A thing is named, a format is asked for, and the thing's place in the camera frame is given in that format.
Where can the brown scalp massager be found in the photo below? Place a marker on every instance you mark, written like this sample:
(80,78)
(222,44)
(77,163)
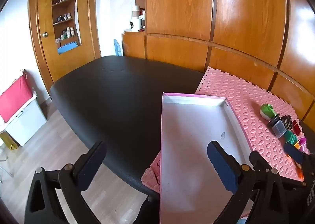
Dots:
(286,120)

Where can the wooden door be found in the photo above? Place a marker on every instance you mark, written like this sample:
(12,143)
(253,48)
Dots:
(46,4)

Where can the red plastic block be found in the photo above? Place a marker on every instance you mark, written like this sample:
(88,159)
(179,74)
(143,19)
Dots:
(296,127)

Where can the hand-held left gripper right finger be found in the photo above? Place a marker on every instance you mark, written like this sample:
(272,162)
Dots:
(221,167)

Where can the orange plastic piece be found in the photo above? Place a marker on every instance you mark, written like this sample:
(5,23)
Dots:
(296,145)

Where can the white paper roll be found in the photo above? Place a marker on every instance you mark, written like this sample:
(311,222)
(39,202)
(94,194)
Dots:
(135,11)

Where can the green round toy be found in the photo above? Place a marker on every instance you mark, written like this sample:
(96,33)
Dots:
(267,112)

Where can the small clear black-lidded container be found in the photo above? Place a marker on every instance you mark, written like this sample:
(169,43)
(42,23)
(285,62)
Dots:
(279,129)

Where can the pink foam mat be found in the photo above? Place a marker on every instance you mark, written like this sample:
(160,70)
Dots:
(246,96)

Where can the gold bag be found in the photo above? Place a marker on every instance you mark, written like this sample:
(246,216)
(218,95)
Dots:
(7,140)

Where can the white container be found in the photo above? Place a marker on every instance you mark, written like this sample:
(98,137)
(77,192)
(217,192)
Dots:
(136,23)

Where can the wooden wardrobe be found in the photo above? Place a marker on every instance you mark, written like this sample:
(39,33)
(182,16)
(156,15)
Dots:
(246,17)

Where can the brass door knob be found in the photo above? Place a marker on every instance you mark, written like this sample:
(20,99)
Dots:
(45,34)

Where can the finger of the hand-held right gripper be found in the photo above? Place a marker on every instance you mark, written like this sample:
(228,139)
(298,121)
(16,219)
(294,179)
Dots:
(257,160)
(292,153)

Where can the white storage box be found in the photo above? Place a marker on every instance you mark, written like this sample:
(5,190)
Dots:
(27,123)

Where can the blue foam mat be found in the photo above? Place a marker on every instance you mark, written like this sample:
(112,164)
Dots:
(118,47)

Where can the door mirror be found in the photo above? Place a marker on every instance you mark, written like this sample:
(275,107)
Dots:
(65,17)

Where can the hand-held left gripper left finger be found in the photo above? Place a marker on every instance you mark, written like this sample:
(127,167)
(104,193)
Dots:
(92,167)

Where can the purple plastic toy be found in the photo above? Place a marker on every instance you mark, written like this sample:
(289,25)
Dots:
(303,141)

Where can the teal plastic piece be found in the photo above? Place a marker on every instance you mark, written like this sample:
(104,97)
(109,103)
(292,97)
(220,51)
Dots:
(290,137)

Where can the red cloth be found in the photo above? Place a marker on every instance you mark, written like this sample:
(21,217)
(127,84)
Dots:
(14,96)

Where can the black massage table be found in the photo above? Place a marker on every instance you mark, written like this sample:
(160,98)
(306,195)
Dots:
(110,96)

